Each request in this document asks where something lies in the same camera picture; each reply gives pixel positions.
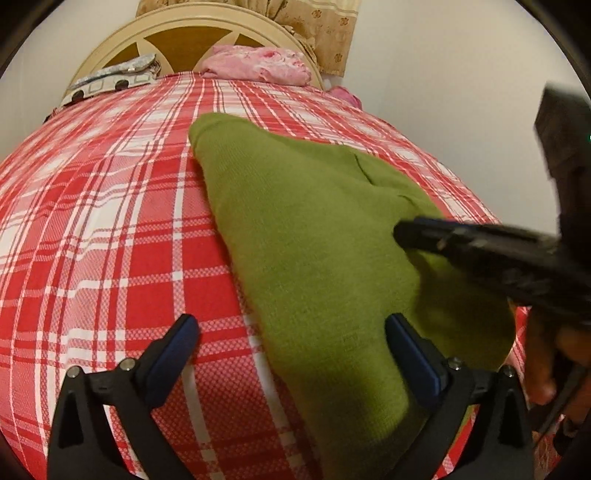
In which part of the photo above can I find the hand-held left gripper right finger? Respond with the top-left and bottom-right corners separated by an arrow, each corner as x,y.
385,313 -> 535,480

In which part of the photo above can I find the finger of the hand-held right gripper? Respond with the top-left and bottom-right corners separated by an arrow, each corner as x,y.
393,216 -> 563,278

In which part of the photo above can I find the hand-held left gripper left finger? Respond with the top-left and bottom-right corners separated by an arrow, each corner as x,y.
47,314 -> 201,480

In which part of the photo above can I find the green orange cream knit sweater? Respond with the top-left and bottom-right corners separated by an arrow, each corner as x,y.
188,112 -> 517,480

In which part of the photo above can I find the person's right hand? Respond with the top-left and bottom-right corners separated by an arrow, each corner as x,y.
525,308 -> 591,405

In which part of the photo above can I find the red white plaid blanket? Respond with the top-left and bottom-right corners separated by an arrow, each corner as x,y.
0,73 -> 532,480

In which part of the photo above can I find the small pink cloth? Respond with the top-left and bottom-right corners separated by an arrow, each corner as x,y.
329,85 -> 363,110

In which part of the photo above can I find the beige floral curtain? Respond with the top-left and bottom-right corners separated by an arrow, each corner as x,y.
137,0 -> 361,78

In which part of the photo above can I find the pink floral pillow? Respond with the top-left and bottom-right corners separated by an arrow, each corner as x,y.
199,45 -> 311,87

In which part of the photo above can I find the white pillow with square print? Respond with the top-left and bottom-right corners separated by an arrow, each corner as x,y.
60,74 -> 156,108

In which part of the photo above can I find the grey floral pillow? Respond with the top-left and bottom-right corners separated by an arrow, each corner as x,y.
75,54 -> 158,86

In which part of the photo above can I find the cream brown bed headboard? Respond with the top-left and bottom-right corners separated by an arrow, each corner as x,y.
67,8 -> 326,93

